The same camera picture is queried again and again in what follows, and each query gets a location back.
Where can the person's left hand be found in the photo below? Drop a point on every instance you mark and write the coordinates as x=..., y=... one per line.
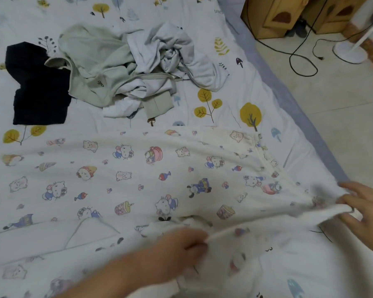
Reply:
x=182, y=249

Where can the person's right hand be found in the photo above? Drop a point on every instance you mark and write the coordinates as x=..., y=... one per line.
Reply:
x=371, y=214

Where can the person's left fingers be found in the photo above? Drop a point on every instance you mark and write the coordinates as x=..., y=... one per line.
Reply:
x=199, y=242

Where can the person's right thumb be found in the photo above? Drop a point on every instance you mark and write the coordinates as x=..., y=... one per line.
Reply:
x=351, y=222

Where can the white cartoon print garment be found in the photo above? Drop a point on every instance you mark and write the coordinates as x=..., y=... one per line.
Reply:
x=136, y=183

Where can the person's left forearm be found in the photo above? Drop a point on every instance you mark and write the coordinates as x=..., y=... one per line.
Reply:
x=112, y=279

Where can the beige garment with toggle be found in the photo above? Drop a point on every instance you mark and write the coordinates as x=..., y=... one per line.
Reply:
x=158, y=103

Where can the white tree print bedsheet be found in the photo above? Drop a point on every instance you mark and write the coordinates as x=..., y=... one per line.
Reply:
x=230, y=99

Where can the grey mattress edge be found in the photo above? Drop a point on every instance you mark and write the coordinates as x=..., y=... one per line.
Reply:
x=286, y=89

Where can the white standing fan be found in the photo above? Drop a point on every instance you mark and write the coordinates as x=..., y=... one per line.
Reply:
x=351, y=52

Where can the light grey crumpled garment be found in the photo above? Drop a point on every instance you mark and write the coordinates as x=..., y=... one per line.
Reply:
x=180, y=52

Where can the wooden cabinet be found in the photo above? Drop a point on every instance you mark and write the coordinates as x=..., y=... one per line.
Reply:
x=273, y=15
x=332, y=12

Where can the pale green hooded garment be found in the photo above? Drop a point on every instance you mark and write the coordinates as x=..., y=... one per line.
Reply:
x=90, y=58

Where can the dark navy shorts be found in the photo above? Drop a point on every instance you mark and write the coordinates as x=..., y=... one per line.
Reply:
x=39, y=93

